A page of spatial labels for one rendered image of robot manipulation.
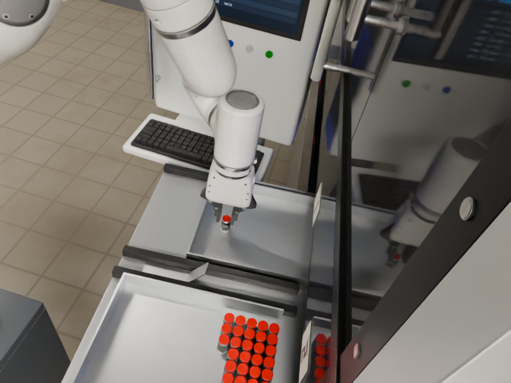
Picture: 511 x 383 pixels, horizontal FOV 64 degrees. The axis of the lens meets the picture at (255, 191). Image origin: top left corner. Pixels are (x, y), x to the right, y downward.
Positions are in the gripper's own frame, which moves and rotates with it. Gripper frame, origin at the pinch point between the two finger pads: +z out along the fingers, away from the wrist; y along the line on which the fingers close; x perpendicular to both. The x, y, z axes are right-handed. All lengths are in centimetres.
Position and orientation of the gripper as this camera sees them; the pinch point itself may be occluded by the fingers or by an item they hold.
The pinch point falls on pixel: (226, 213)
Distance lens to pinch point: 96.1
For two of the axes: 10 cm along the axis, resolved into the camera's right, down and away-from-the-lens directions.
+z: -1.4, 6.9, 7.1
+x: -1.6, 6.9, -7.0
